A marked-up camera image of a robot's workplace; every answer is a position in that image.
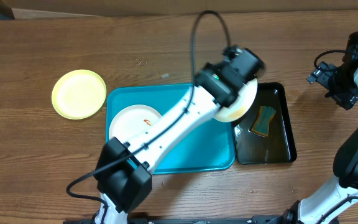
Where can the small white paper scrap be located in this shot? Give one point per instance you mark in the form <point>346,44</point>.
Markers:
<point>165,75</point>

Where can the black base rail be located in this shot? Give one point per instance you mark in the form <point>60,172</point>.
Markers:
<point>254,220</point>

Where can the teal plastic tray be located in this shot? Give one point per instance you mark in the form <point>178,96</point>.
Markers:
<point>208,147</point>

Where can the cream plate with stain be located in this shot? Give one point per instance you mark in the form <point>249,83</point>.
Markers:
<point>241,105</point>

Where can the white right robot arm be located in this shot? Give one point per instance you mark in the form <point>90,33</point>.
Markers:
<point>336,195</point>

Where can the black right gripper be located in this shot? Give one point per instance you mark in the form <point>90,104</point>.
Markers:
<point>324,77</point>

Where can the yellow plate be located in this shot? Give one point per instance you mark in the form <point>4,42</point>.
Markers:
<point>78,94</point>

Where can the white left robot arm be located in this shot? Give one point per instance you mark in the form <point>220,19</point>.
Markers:
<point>124,170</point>

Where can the white plate with stain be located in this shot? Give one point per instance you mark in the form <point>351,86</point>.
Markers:
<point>132,120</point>

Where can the green and yellow sponge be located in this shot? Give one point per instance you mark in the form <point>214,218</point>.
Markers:
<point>262,122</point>

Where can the black water tray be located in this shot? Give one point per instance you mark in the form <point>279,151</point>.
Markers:
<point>279,145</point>

